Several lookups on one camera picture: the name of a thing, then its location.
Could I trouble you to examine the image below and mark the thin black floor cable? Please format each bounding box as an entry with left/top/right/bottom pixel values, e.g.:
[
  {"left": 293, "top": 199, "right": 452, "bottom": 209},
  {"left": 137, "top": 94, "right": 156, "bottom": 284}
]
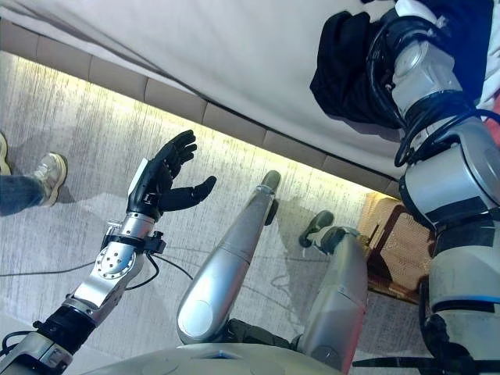
[{"left": 0, "top": 255, "right": 196, "bottom": 283}]

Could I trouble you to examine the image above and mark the wicker laundry basket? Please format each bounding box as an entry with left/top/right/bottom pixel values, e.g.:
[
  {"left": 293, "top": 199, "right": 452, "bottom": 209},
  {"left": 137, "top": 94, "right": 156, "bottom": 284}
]
[{"left": 358, "top": 192, "right": 435, "bottom": 306}]

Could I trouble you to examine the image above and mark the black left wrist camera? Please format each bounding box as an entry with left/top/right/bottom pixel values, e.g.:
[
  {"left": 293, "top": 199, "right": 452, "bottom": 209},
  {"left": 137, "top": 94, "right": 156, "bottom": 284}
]
[{"left": 146, "top": 230, "right": 168, "bottom": 255}]

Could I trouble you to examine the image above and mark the beige sneaker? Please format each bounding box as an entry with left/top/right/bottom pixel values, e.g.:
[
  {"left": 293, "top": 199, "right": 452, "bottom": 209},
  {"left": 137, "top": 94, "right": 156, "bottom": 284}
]
[
  {"left": 32, "top": 152, "right": 70, "bottom": 208},
  {"left": 0, "top": 131, "right": 12, "bottom": 176}
]

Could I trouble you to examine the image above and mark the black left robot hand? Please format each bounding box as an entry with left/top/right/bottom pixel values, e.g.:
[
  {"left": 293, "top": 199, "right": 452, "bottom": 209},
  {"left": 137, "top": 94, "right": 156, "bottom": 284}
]
[{"left": 126, "top": 129, "right": 218, "bottom": 219}]

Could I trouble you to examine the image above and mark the grey robot torso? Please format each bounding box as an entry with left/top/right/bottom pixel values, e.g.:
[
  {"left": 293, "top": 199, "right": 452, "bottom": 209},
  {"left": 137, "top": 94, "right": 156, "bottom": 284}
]
[{"left": 88, "top": 338, "right": 353, "bottom": 375}]

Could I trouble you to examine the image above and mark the upholstered beige bed frame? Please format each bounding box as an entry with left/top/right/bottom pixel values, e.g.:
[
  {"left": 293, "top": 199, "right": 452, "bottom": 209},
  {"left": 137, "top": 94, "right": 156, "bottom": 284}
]
[{"left": 0, "top": 19, "right": 404, "bottom": 197}]

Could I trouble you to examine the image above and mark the silver left robot leg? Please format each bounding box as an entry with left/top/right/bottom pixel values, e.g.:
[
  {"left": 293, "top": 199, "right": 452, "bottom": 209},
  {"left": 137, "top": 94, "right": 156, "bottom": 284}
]
[{"left": 175, "top": 170, "right": 283, "bottom": 347}]

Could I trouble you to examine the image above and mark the blue jeans leg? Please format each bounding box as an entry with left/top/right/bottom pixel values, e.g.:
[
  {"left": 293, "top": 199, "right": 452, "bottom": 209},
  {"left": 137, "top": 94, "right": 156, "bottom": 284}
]
[{"left": 0, "top": 173, "right": 46, "bottom": 218}]

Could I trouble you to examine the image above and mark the silver robot leg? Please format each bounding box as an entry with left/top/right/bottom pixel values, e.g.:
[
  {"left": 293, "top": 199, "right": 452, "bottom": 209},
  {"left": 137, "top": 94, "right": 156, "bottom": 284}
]
[
  {"left": 175, "top": 170, "right": 283, "bottom": 347},
  {"left": 298, "top": 209, "right": 370, "bottom": 375}
]

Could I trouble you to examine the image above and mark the large bed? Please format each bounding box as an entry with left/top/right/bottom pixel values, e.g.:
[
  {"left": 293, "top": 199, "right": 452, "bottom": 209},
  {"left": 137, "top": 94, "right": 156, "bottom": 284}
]
[{"left": 0, "top": 0, "right": 500, "bottom": 197}]

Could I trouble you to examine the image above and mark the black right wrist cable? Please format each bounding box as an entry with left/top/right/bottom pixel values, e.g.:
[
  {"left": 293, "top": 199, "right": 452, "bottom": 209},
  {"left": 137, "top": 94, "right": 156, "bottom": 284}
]
[{"left": 366, "top": 15, "right": 500, "bottom": 169}]

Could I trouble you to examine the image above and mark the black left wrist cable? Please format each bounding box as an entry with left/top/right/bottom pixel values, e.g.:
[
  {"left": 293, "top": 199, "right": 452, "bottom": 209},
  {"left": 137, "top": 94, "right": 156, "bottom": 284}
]
[{"left": 123, "top": 249, "right": 162, "bottom": 292}]

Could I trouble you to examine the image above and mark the silver right robot leg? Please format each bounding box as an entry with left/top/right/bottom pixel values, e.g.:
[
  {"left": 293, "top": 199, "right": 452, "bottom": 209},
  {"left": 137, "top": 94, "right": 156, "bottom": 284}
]
[{"left": 298, "top": 209, "right": 370, "bottom": 375}]

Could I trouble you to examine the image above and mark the black garment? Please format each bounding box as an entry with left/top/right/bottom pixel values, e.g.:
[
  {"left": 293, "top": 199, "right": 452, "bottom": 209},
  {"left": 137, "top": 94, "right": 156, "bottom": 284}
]
[{"left": 309, "top": 10, "right": 408, "bottom": 130}]

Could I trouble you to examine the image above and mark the bed with grey sheet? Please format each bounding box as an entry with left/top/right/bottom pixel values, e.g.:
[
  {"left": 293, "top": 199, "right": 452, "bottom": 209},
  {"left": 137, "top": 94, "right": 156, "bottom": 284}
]
[{"left": 0, "top": 0, "right": 500, "bottom": 184}]

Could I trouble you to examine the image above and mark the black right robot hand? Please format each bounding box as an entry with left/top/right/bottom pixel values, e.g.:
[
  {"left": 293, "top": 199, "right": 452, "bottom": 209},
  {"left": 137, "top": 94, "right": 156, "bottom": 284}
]
[{"left": 393, "top": 0, "right": 451, "bottom": 30}]

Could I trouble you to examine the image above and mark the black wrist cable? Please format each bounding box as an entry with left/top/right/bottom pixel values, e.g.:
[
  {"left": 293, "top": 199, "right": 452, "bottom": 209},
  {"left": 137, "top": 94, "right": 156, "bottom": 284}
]
[
  {"left": 123, "top": 249, "right": 162, "bottom": 292},
  {"left": 366, "top": 15, "right": 500, "bottom": 169}
]

